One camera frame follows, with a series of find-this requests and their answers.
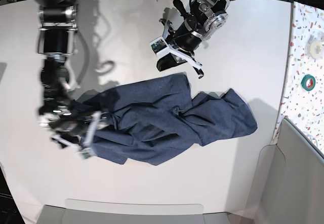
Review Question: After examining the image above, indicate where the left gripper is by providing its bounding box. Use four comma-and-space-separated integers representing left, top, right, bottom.
156, 18, 204, 79

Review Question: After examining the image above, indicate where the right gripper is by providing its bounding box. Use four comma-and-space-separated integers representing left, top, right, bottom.
38, 102, 101, 152

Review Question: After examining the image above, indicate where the dark blue t-shirt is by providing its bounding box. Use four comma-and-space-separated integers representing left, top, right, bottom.
76, 73, 257, 166

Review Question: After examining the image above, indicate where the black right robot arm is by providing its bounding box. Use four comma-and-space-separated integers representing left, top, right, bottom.
34, 0, 101, 159

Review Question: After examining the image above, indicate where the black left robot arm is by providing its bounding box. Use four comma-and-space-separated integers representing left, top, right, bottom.
150, 0, 235, 78

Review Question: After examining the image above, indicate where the grey chair bottom edge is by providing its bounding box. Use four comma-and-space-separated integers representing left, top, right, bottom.
37, 199, 230, 223

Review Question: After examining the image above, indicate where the green tape roll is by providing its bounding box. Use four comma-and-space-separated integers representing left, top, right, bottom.
301, 74, 316, 91

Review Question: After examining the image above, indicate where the clear tape dispenser roll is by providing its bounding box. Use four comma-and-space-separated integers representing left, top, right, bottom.
305, 30, 323, 60

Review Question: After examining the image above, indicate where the terrazzo patterned table cover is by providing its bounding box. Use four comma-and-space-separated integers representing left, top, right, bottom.
272, 2, 323, 152

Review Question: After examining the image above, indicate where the grey chair right side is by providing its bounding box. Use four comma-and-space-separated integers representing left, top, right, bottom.
245, 119, 323, 223

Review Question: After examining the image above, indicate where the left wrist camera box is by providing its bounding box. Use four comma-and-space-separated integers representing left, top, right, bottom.
149, 36, 170, 59

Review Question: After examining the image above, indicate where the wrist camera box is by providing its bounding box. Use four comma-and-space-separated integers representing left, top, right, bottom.
78, 147, 96, 160
149, 36, 170, 59

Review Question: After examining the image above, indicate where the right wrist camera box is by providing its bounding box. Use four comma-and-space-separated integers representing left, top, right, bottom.
78, 147, 96, 160

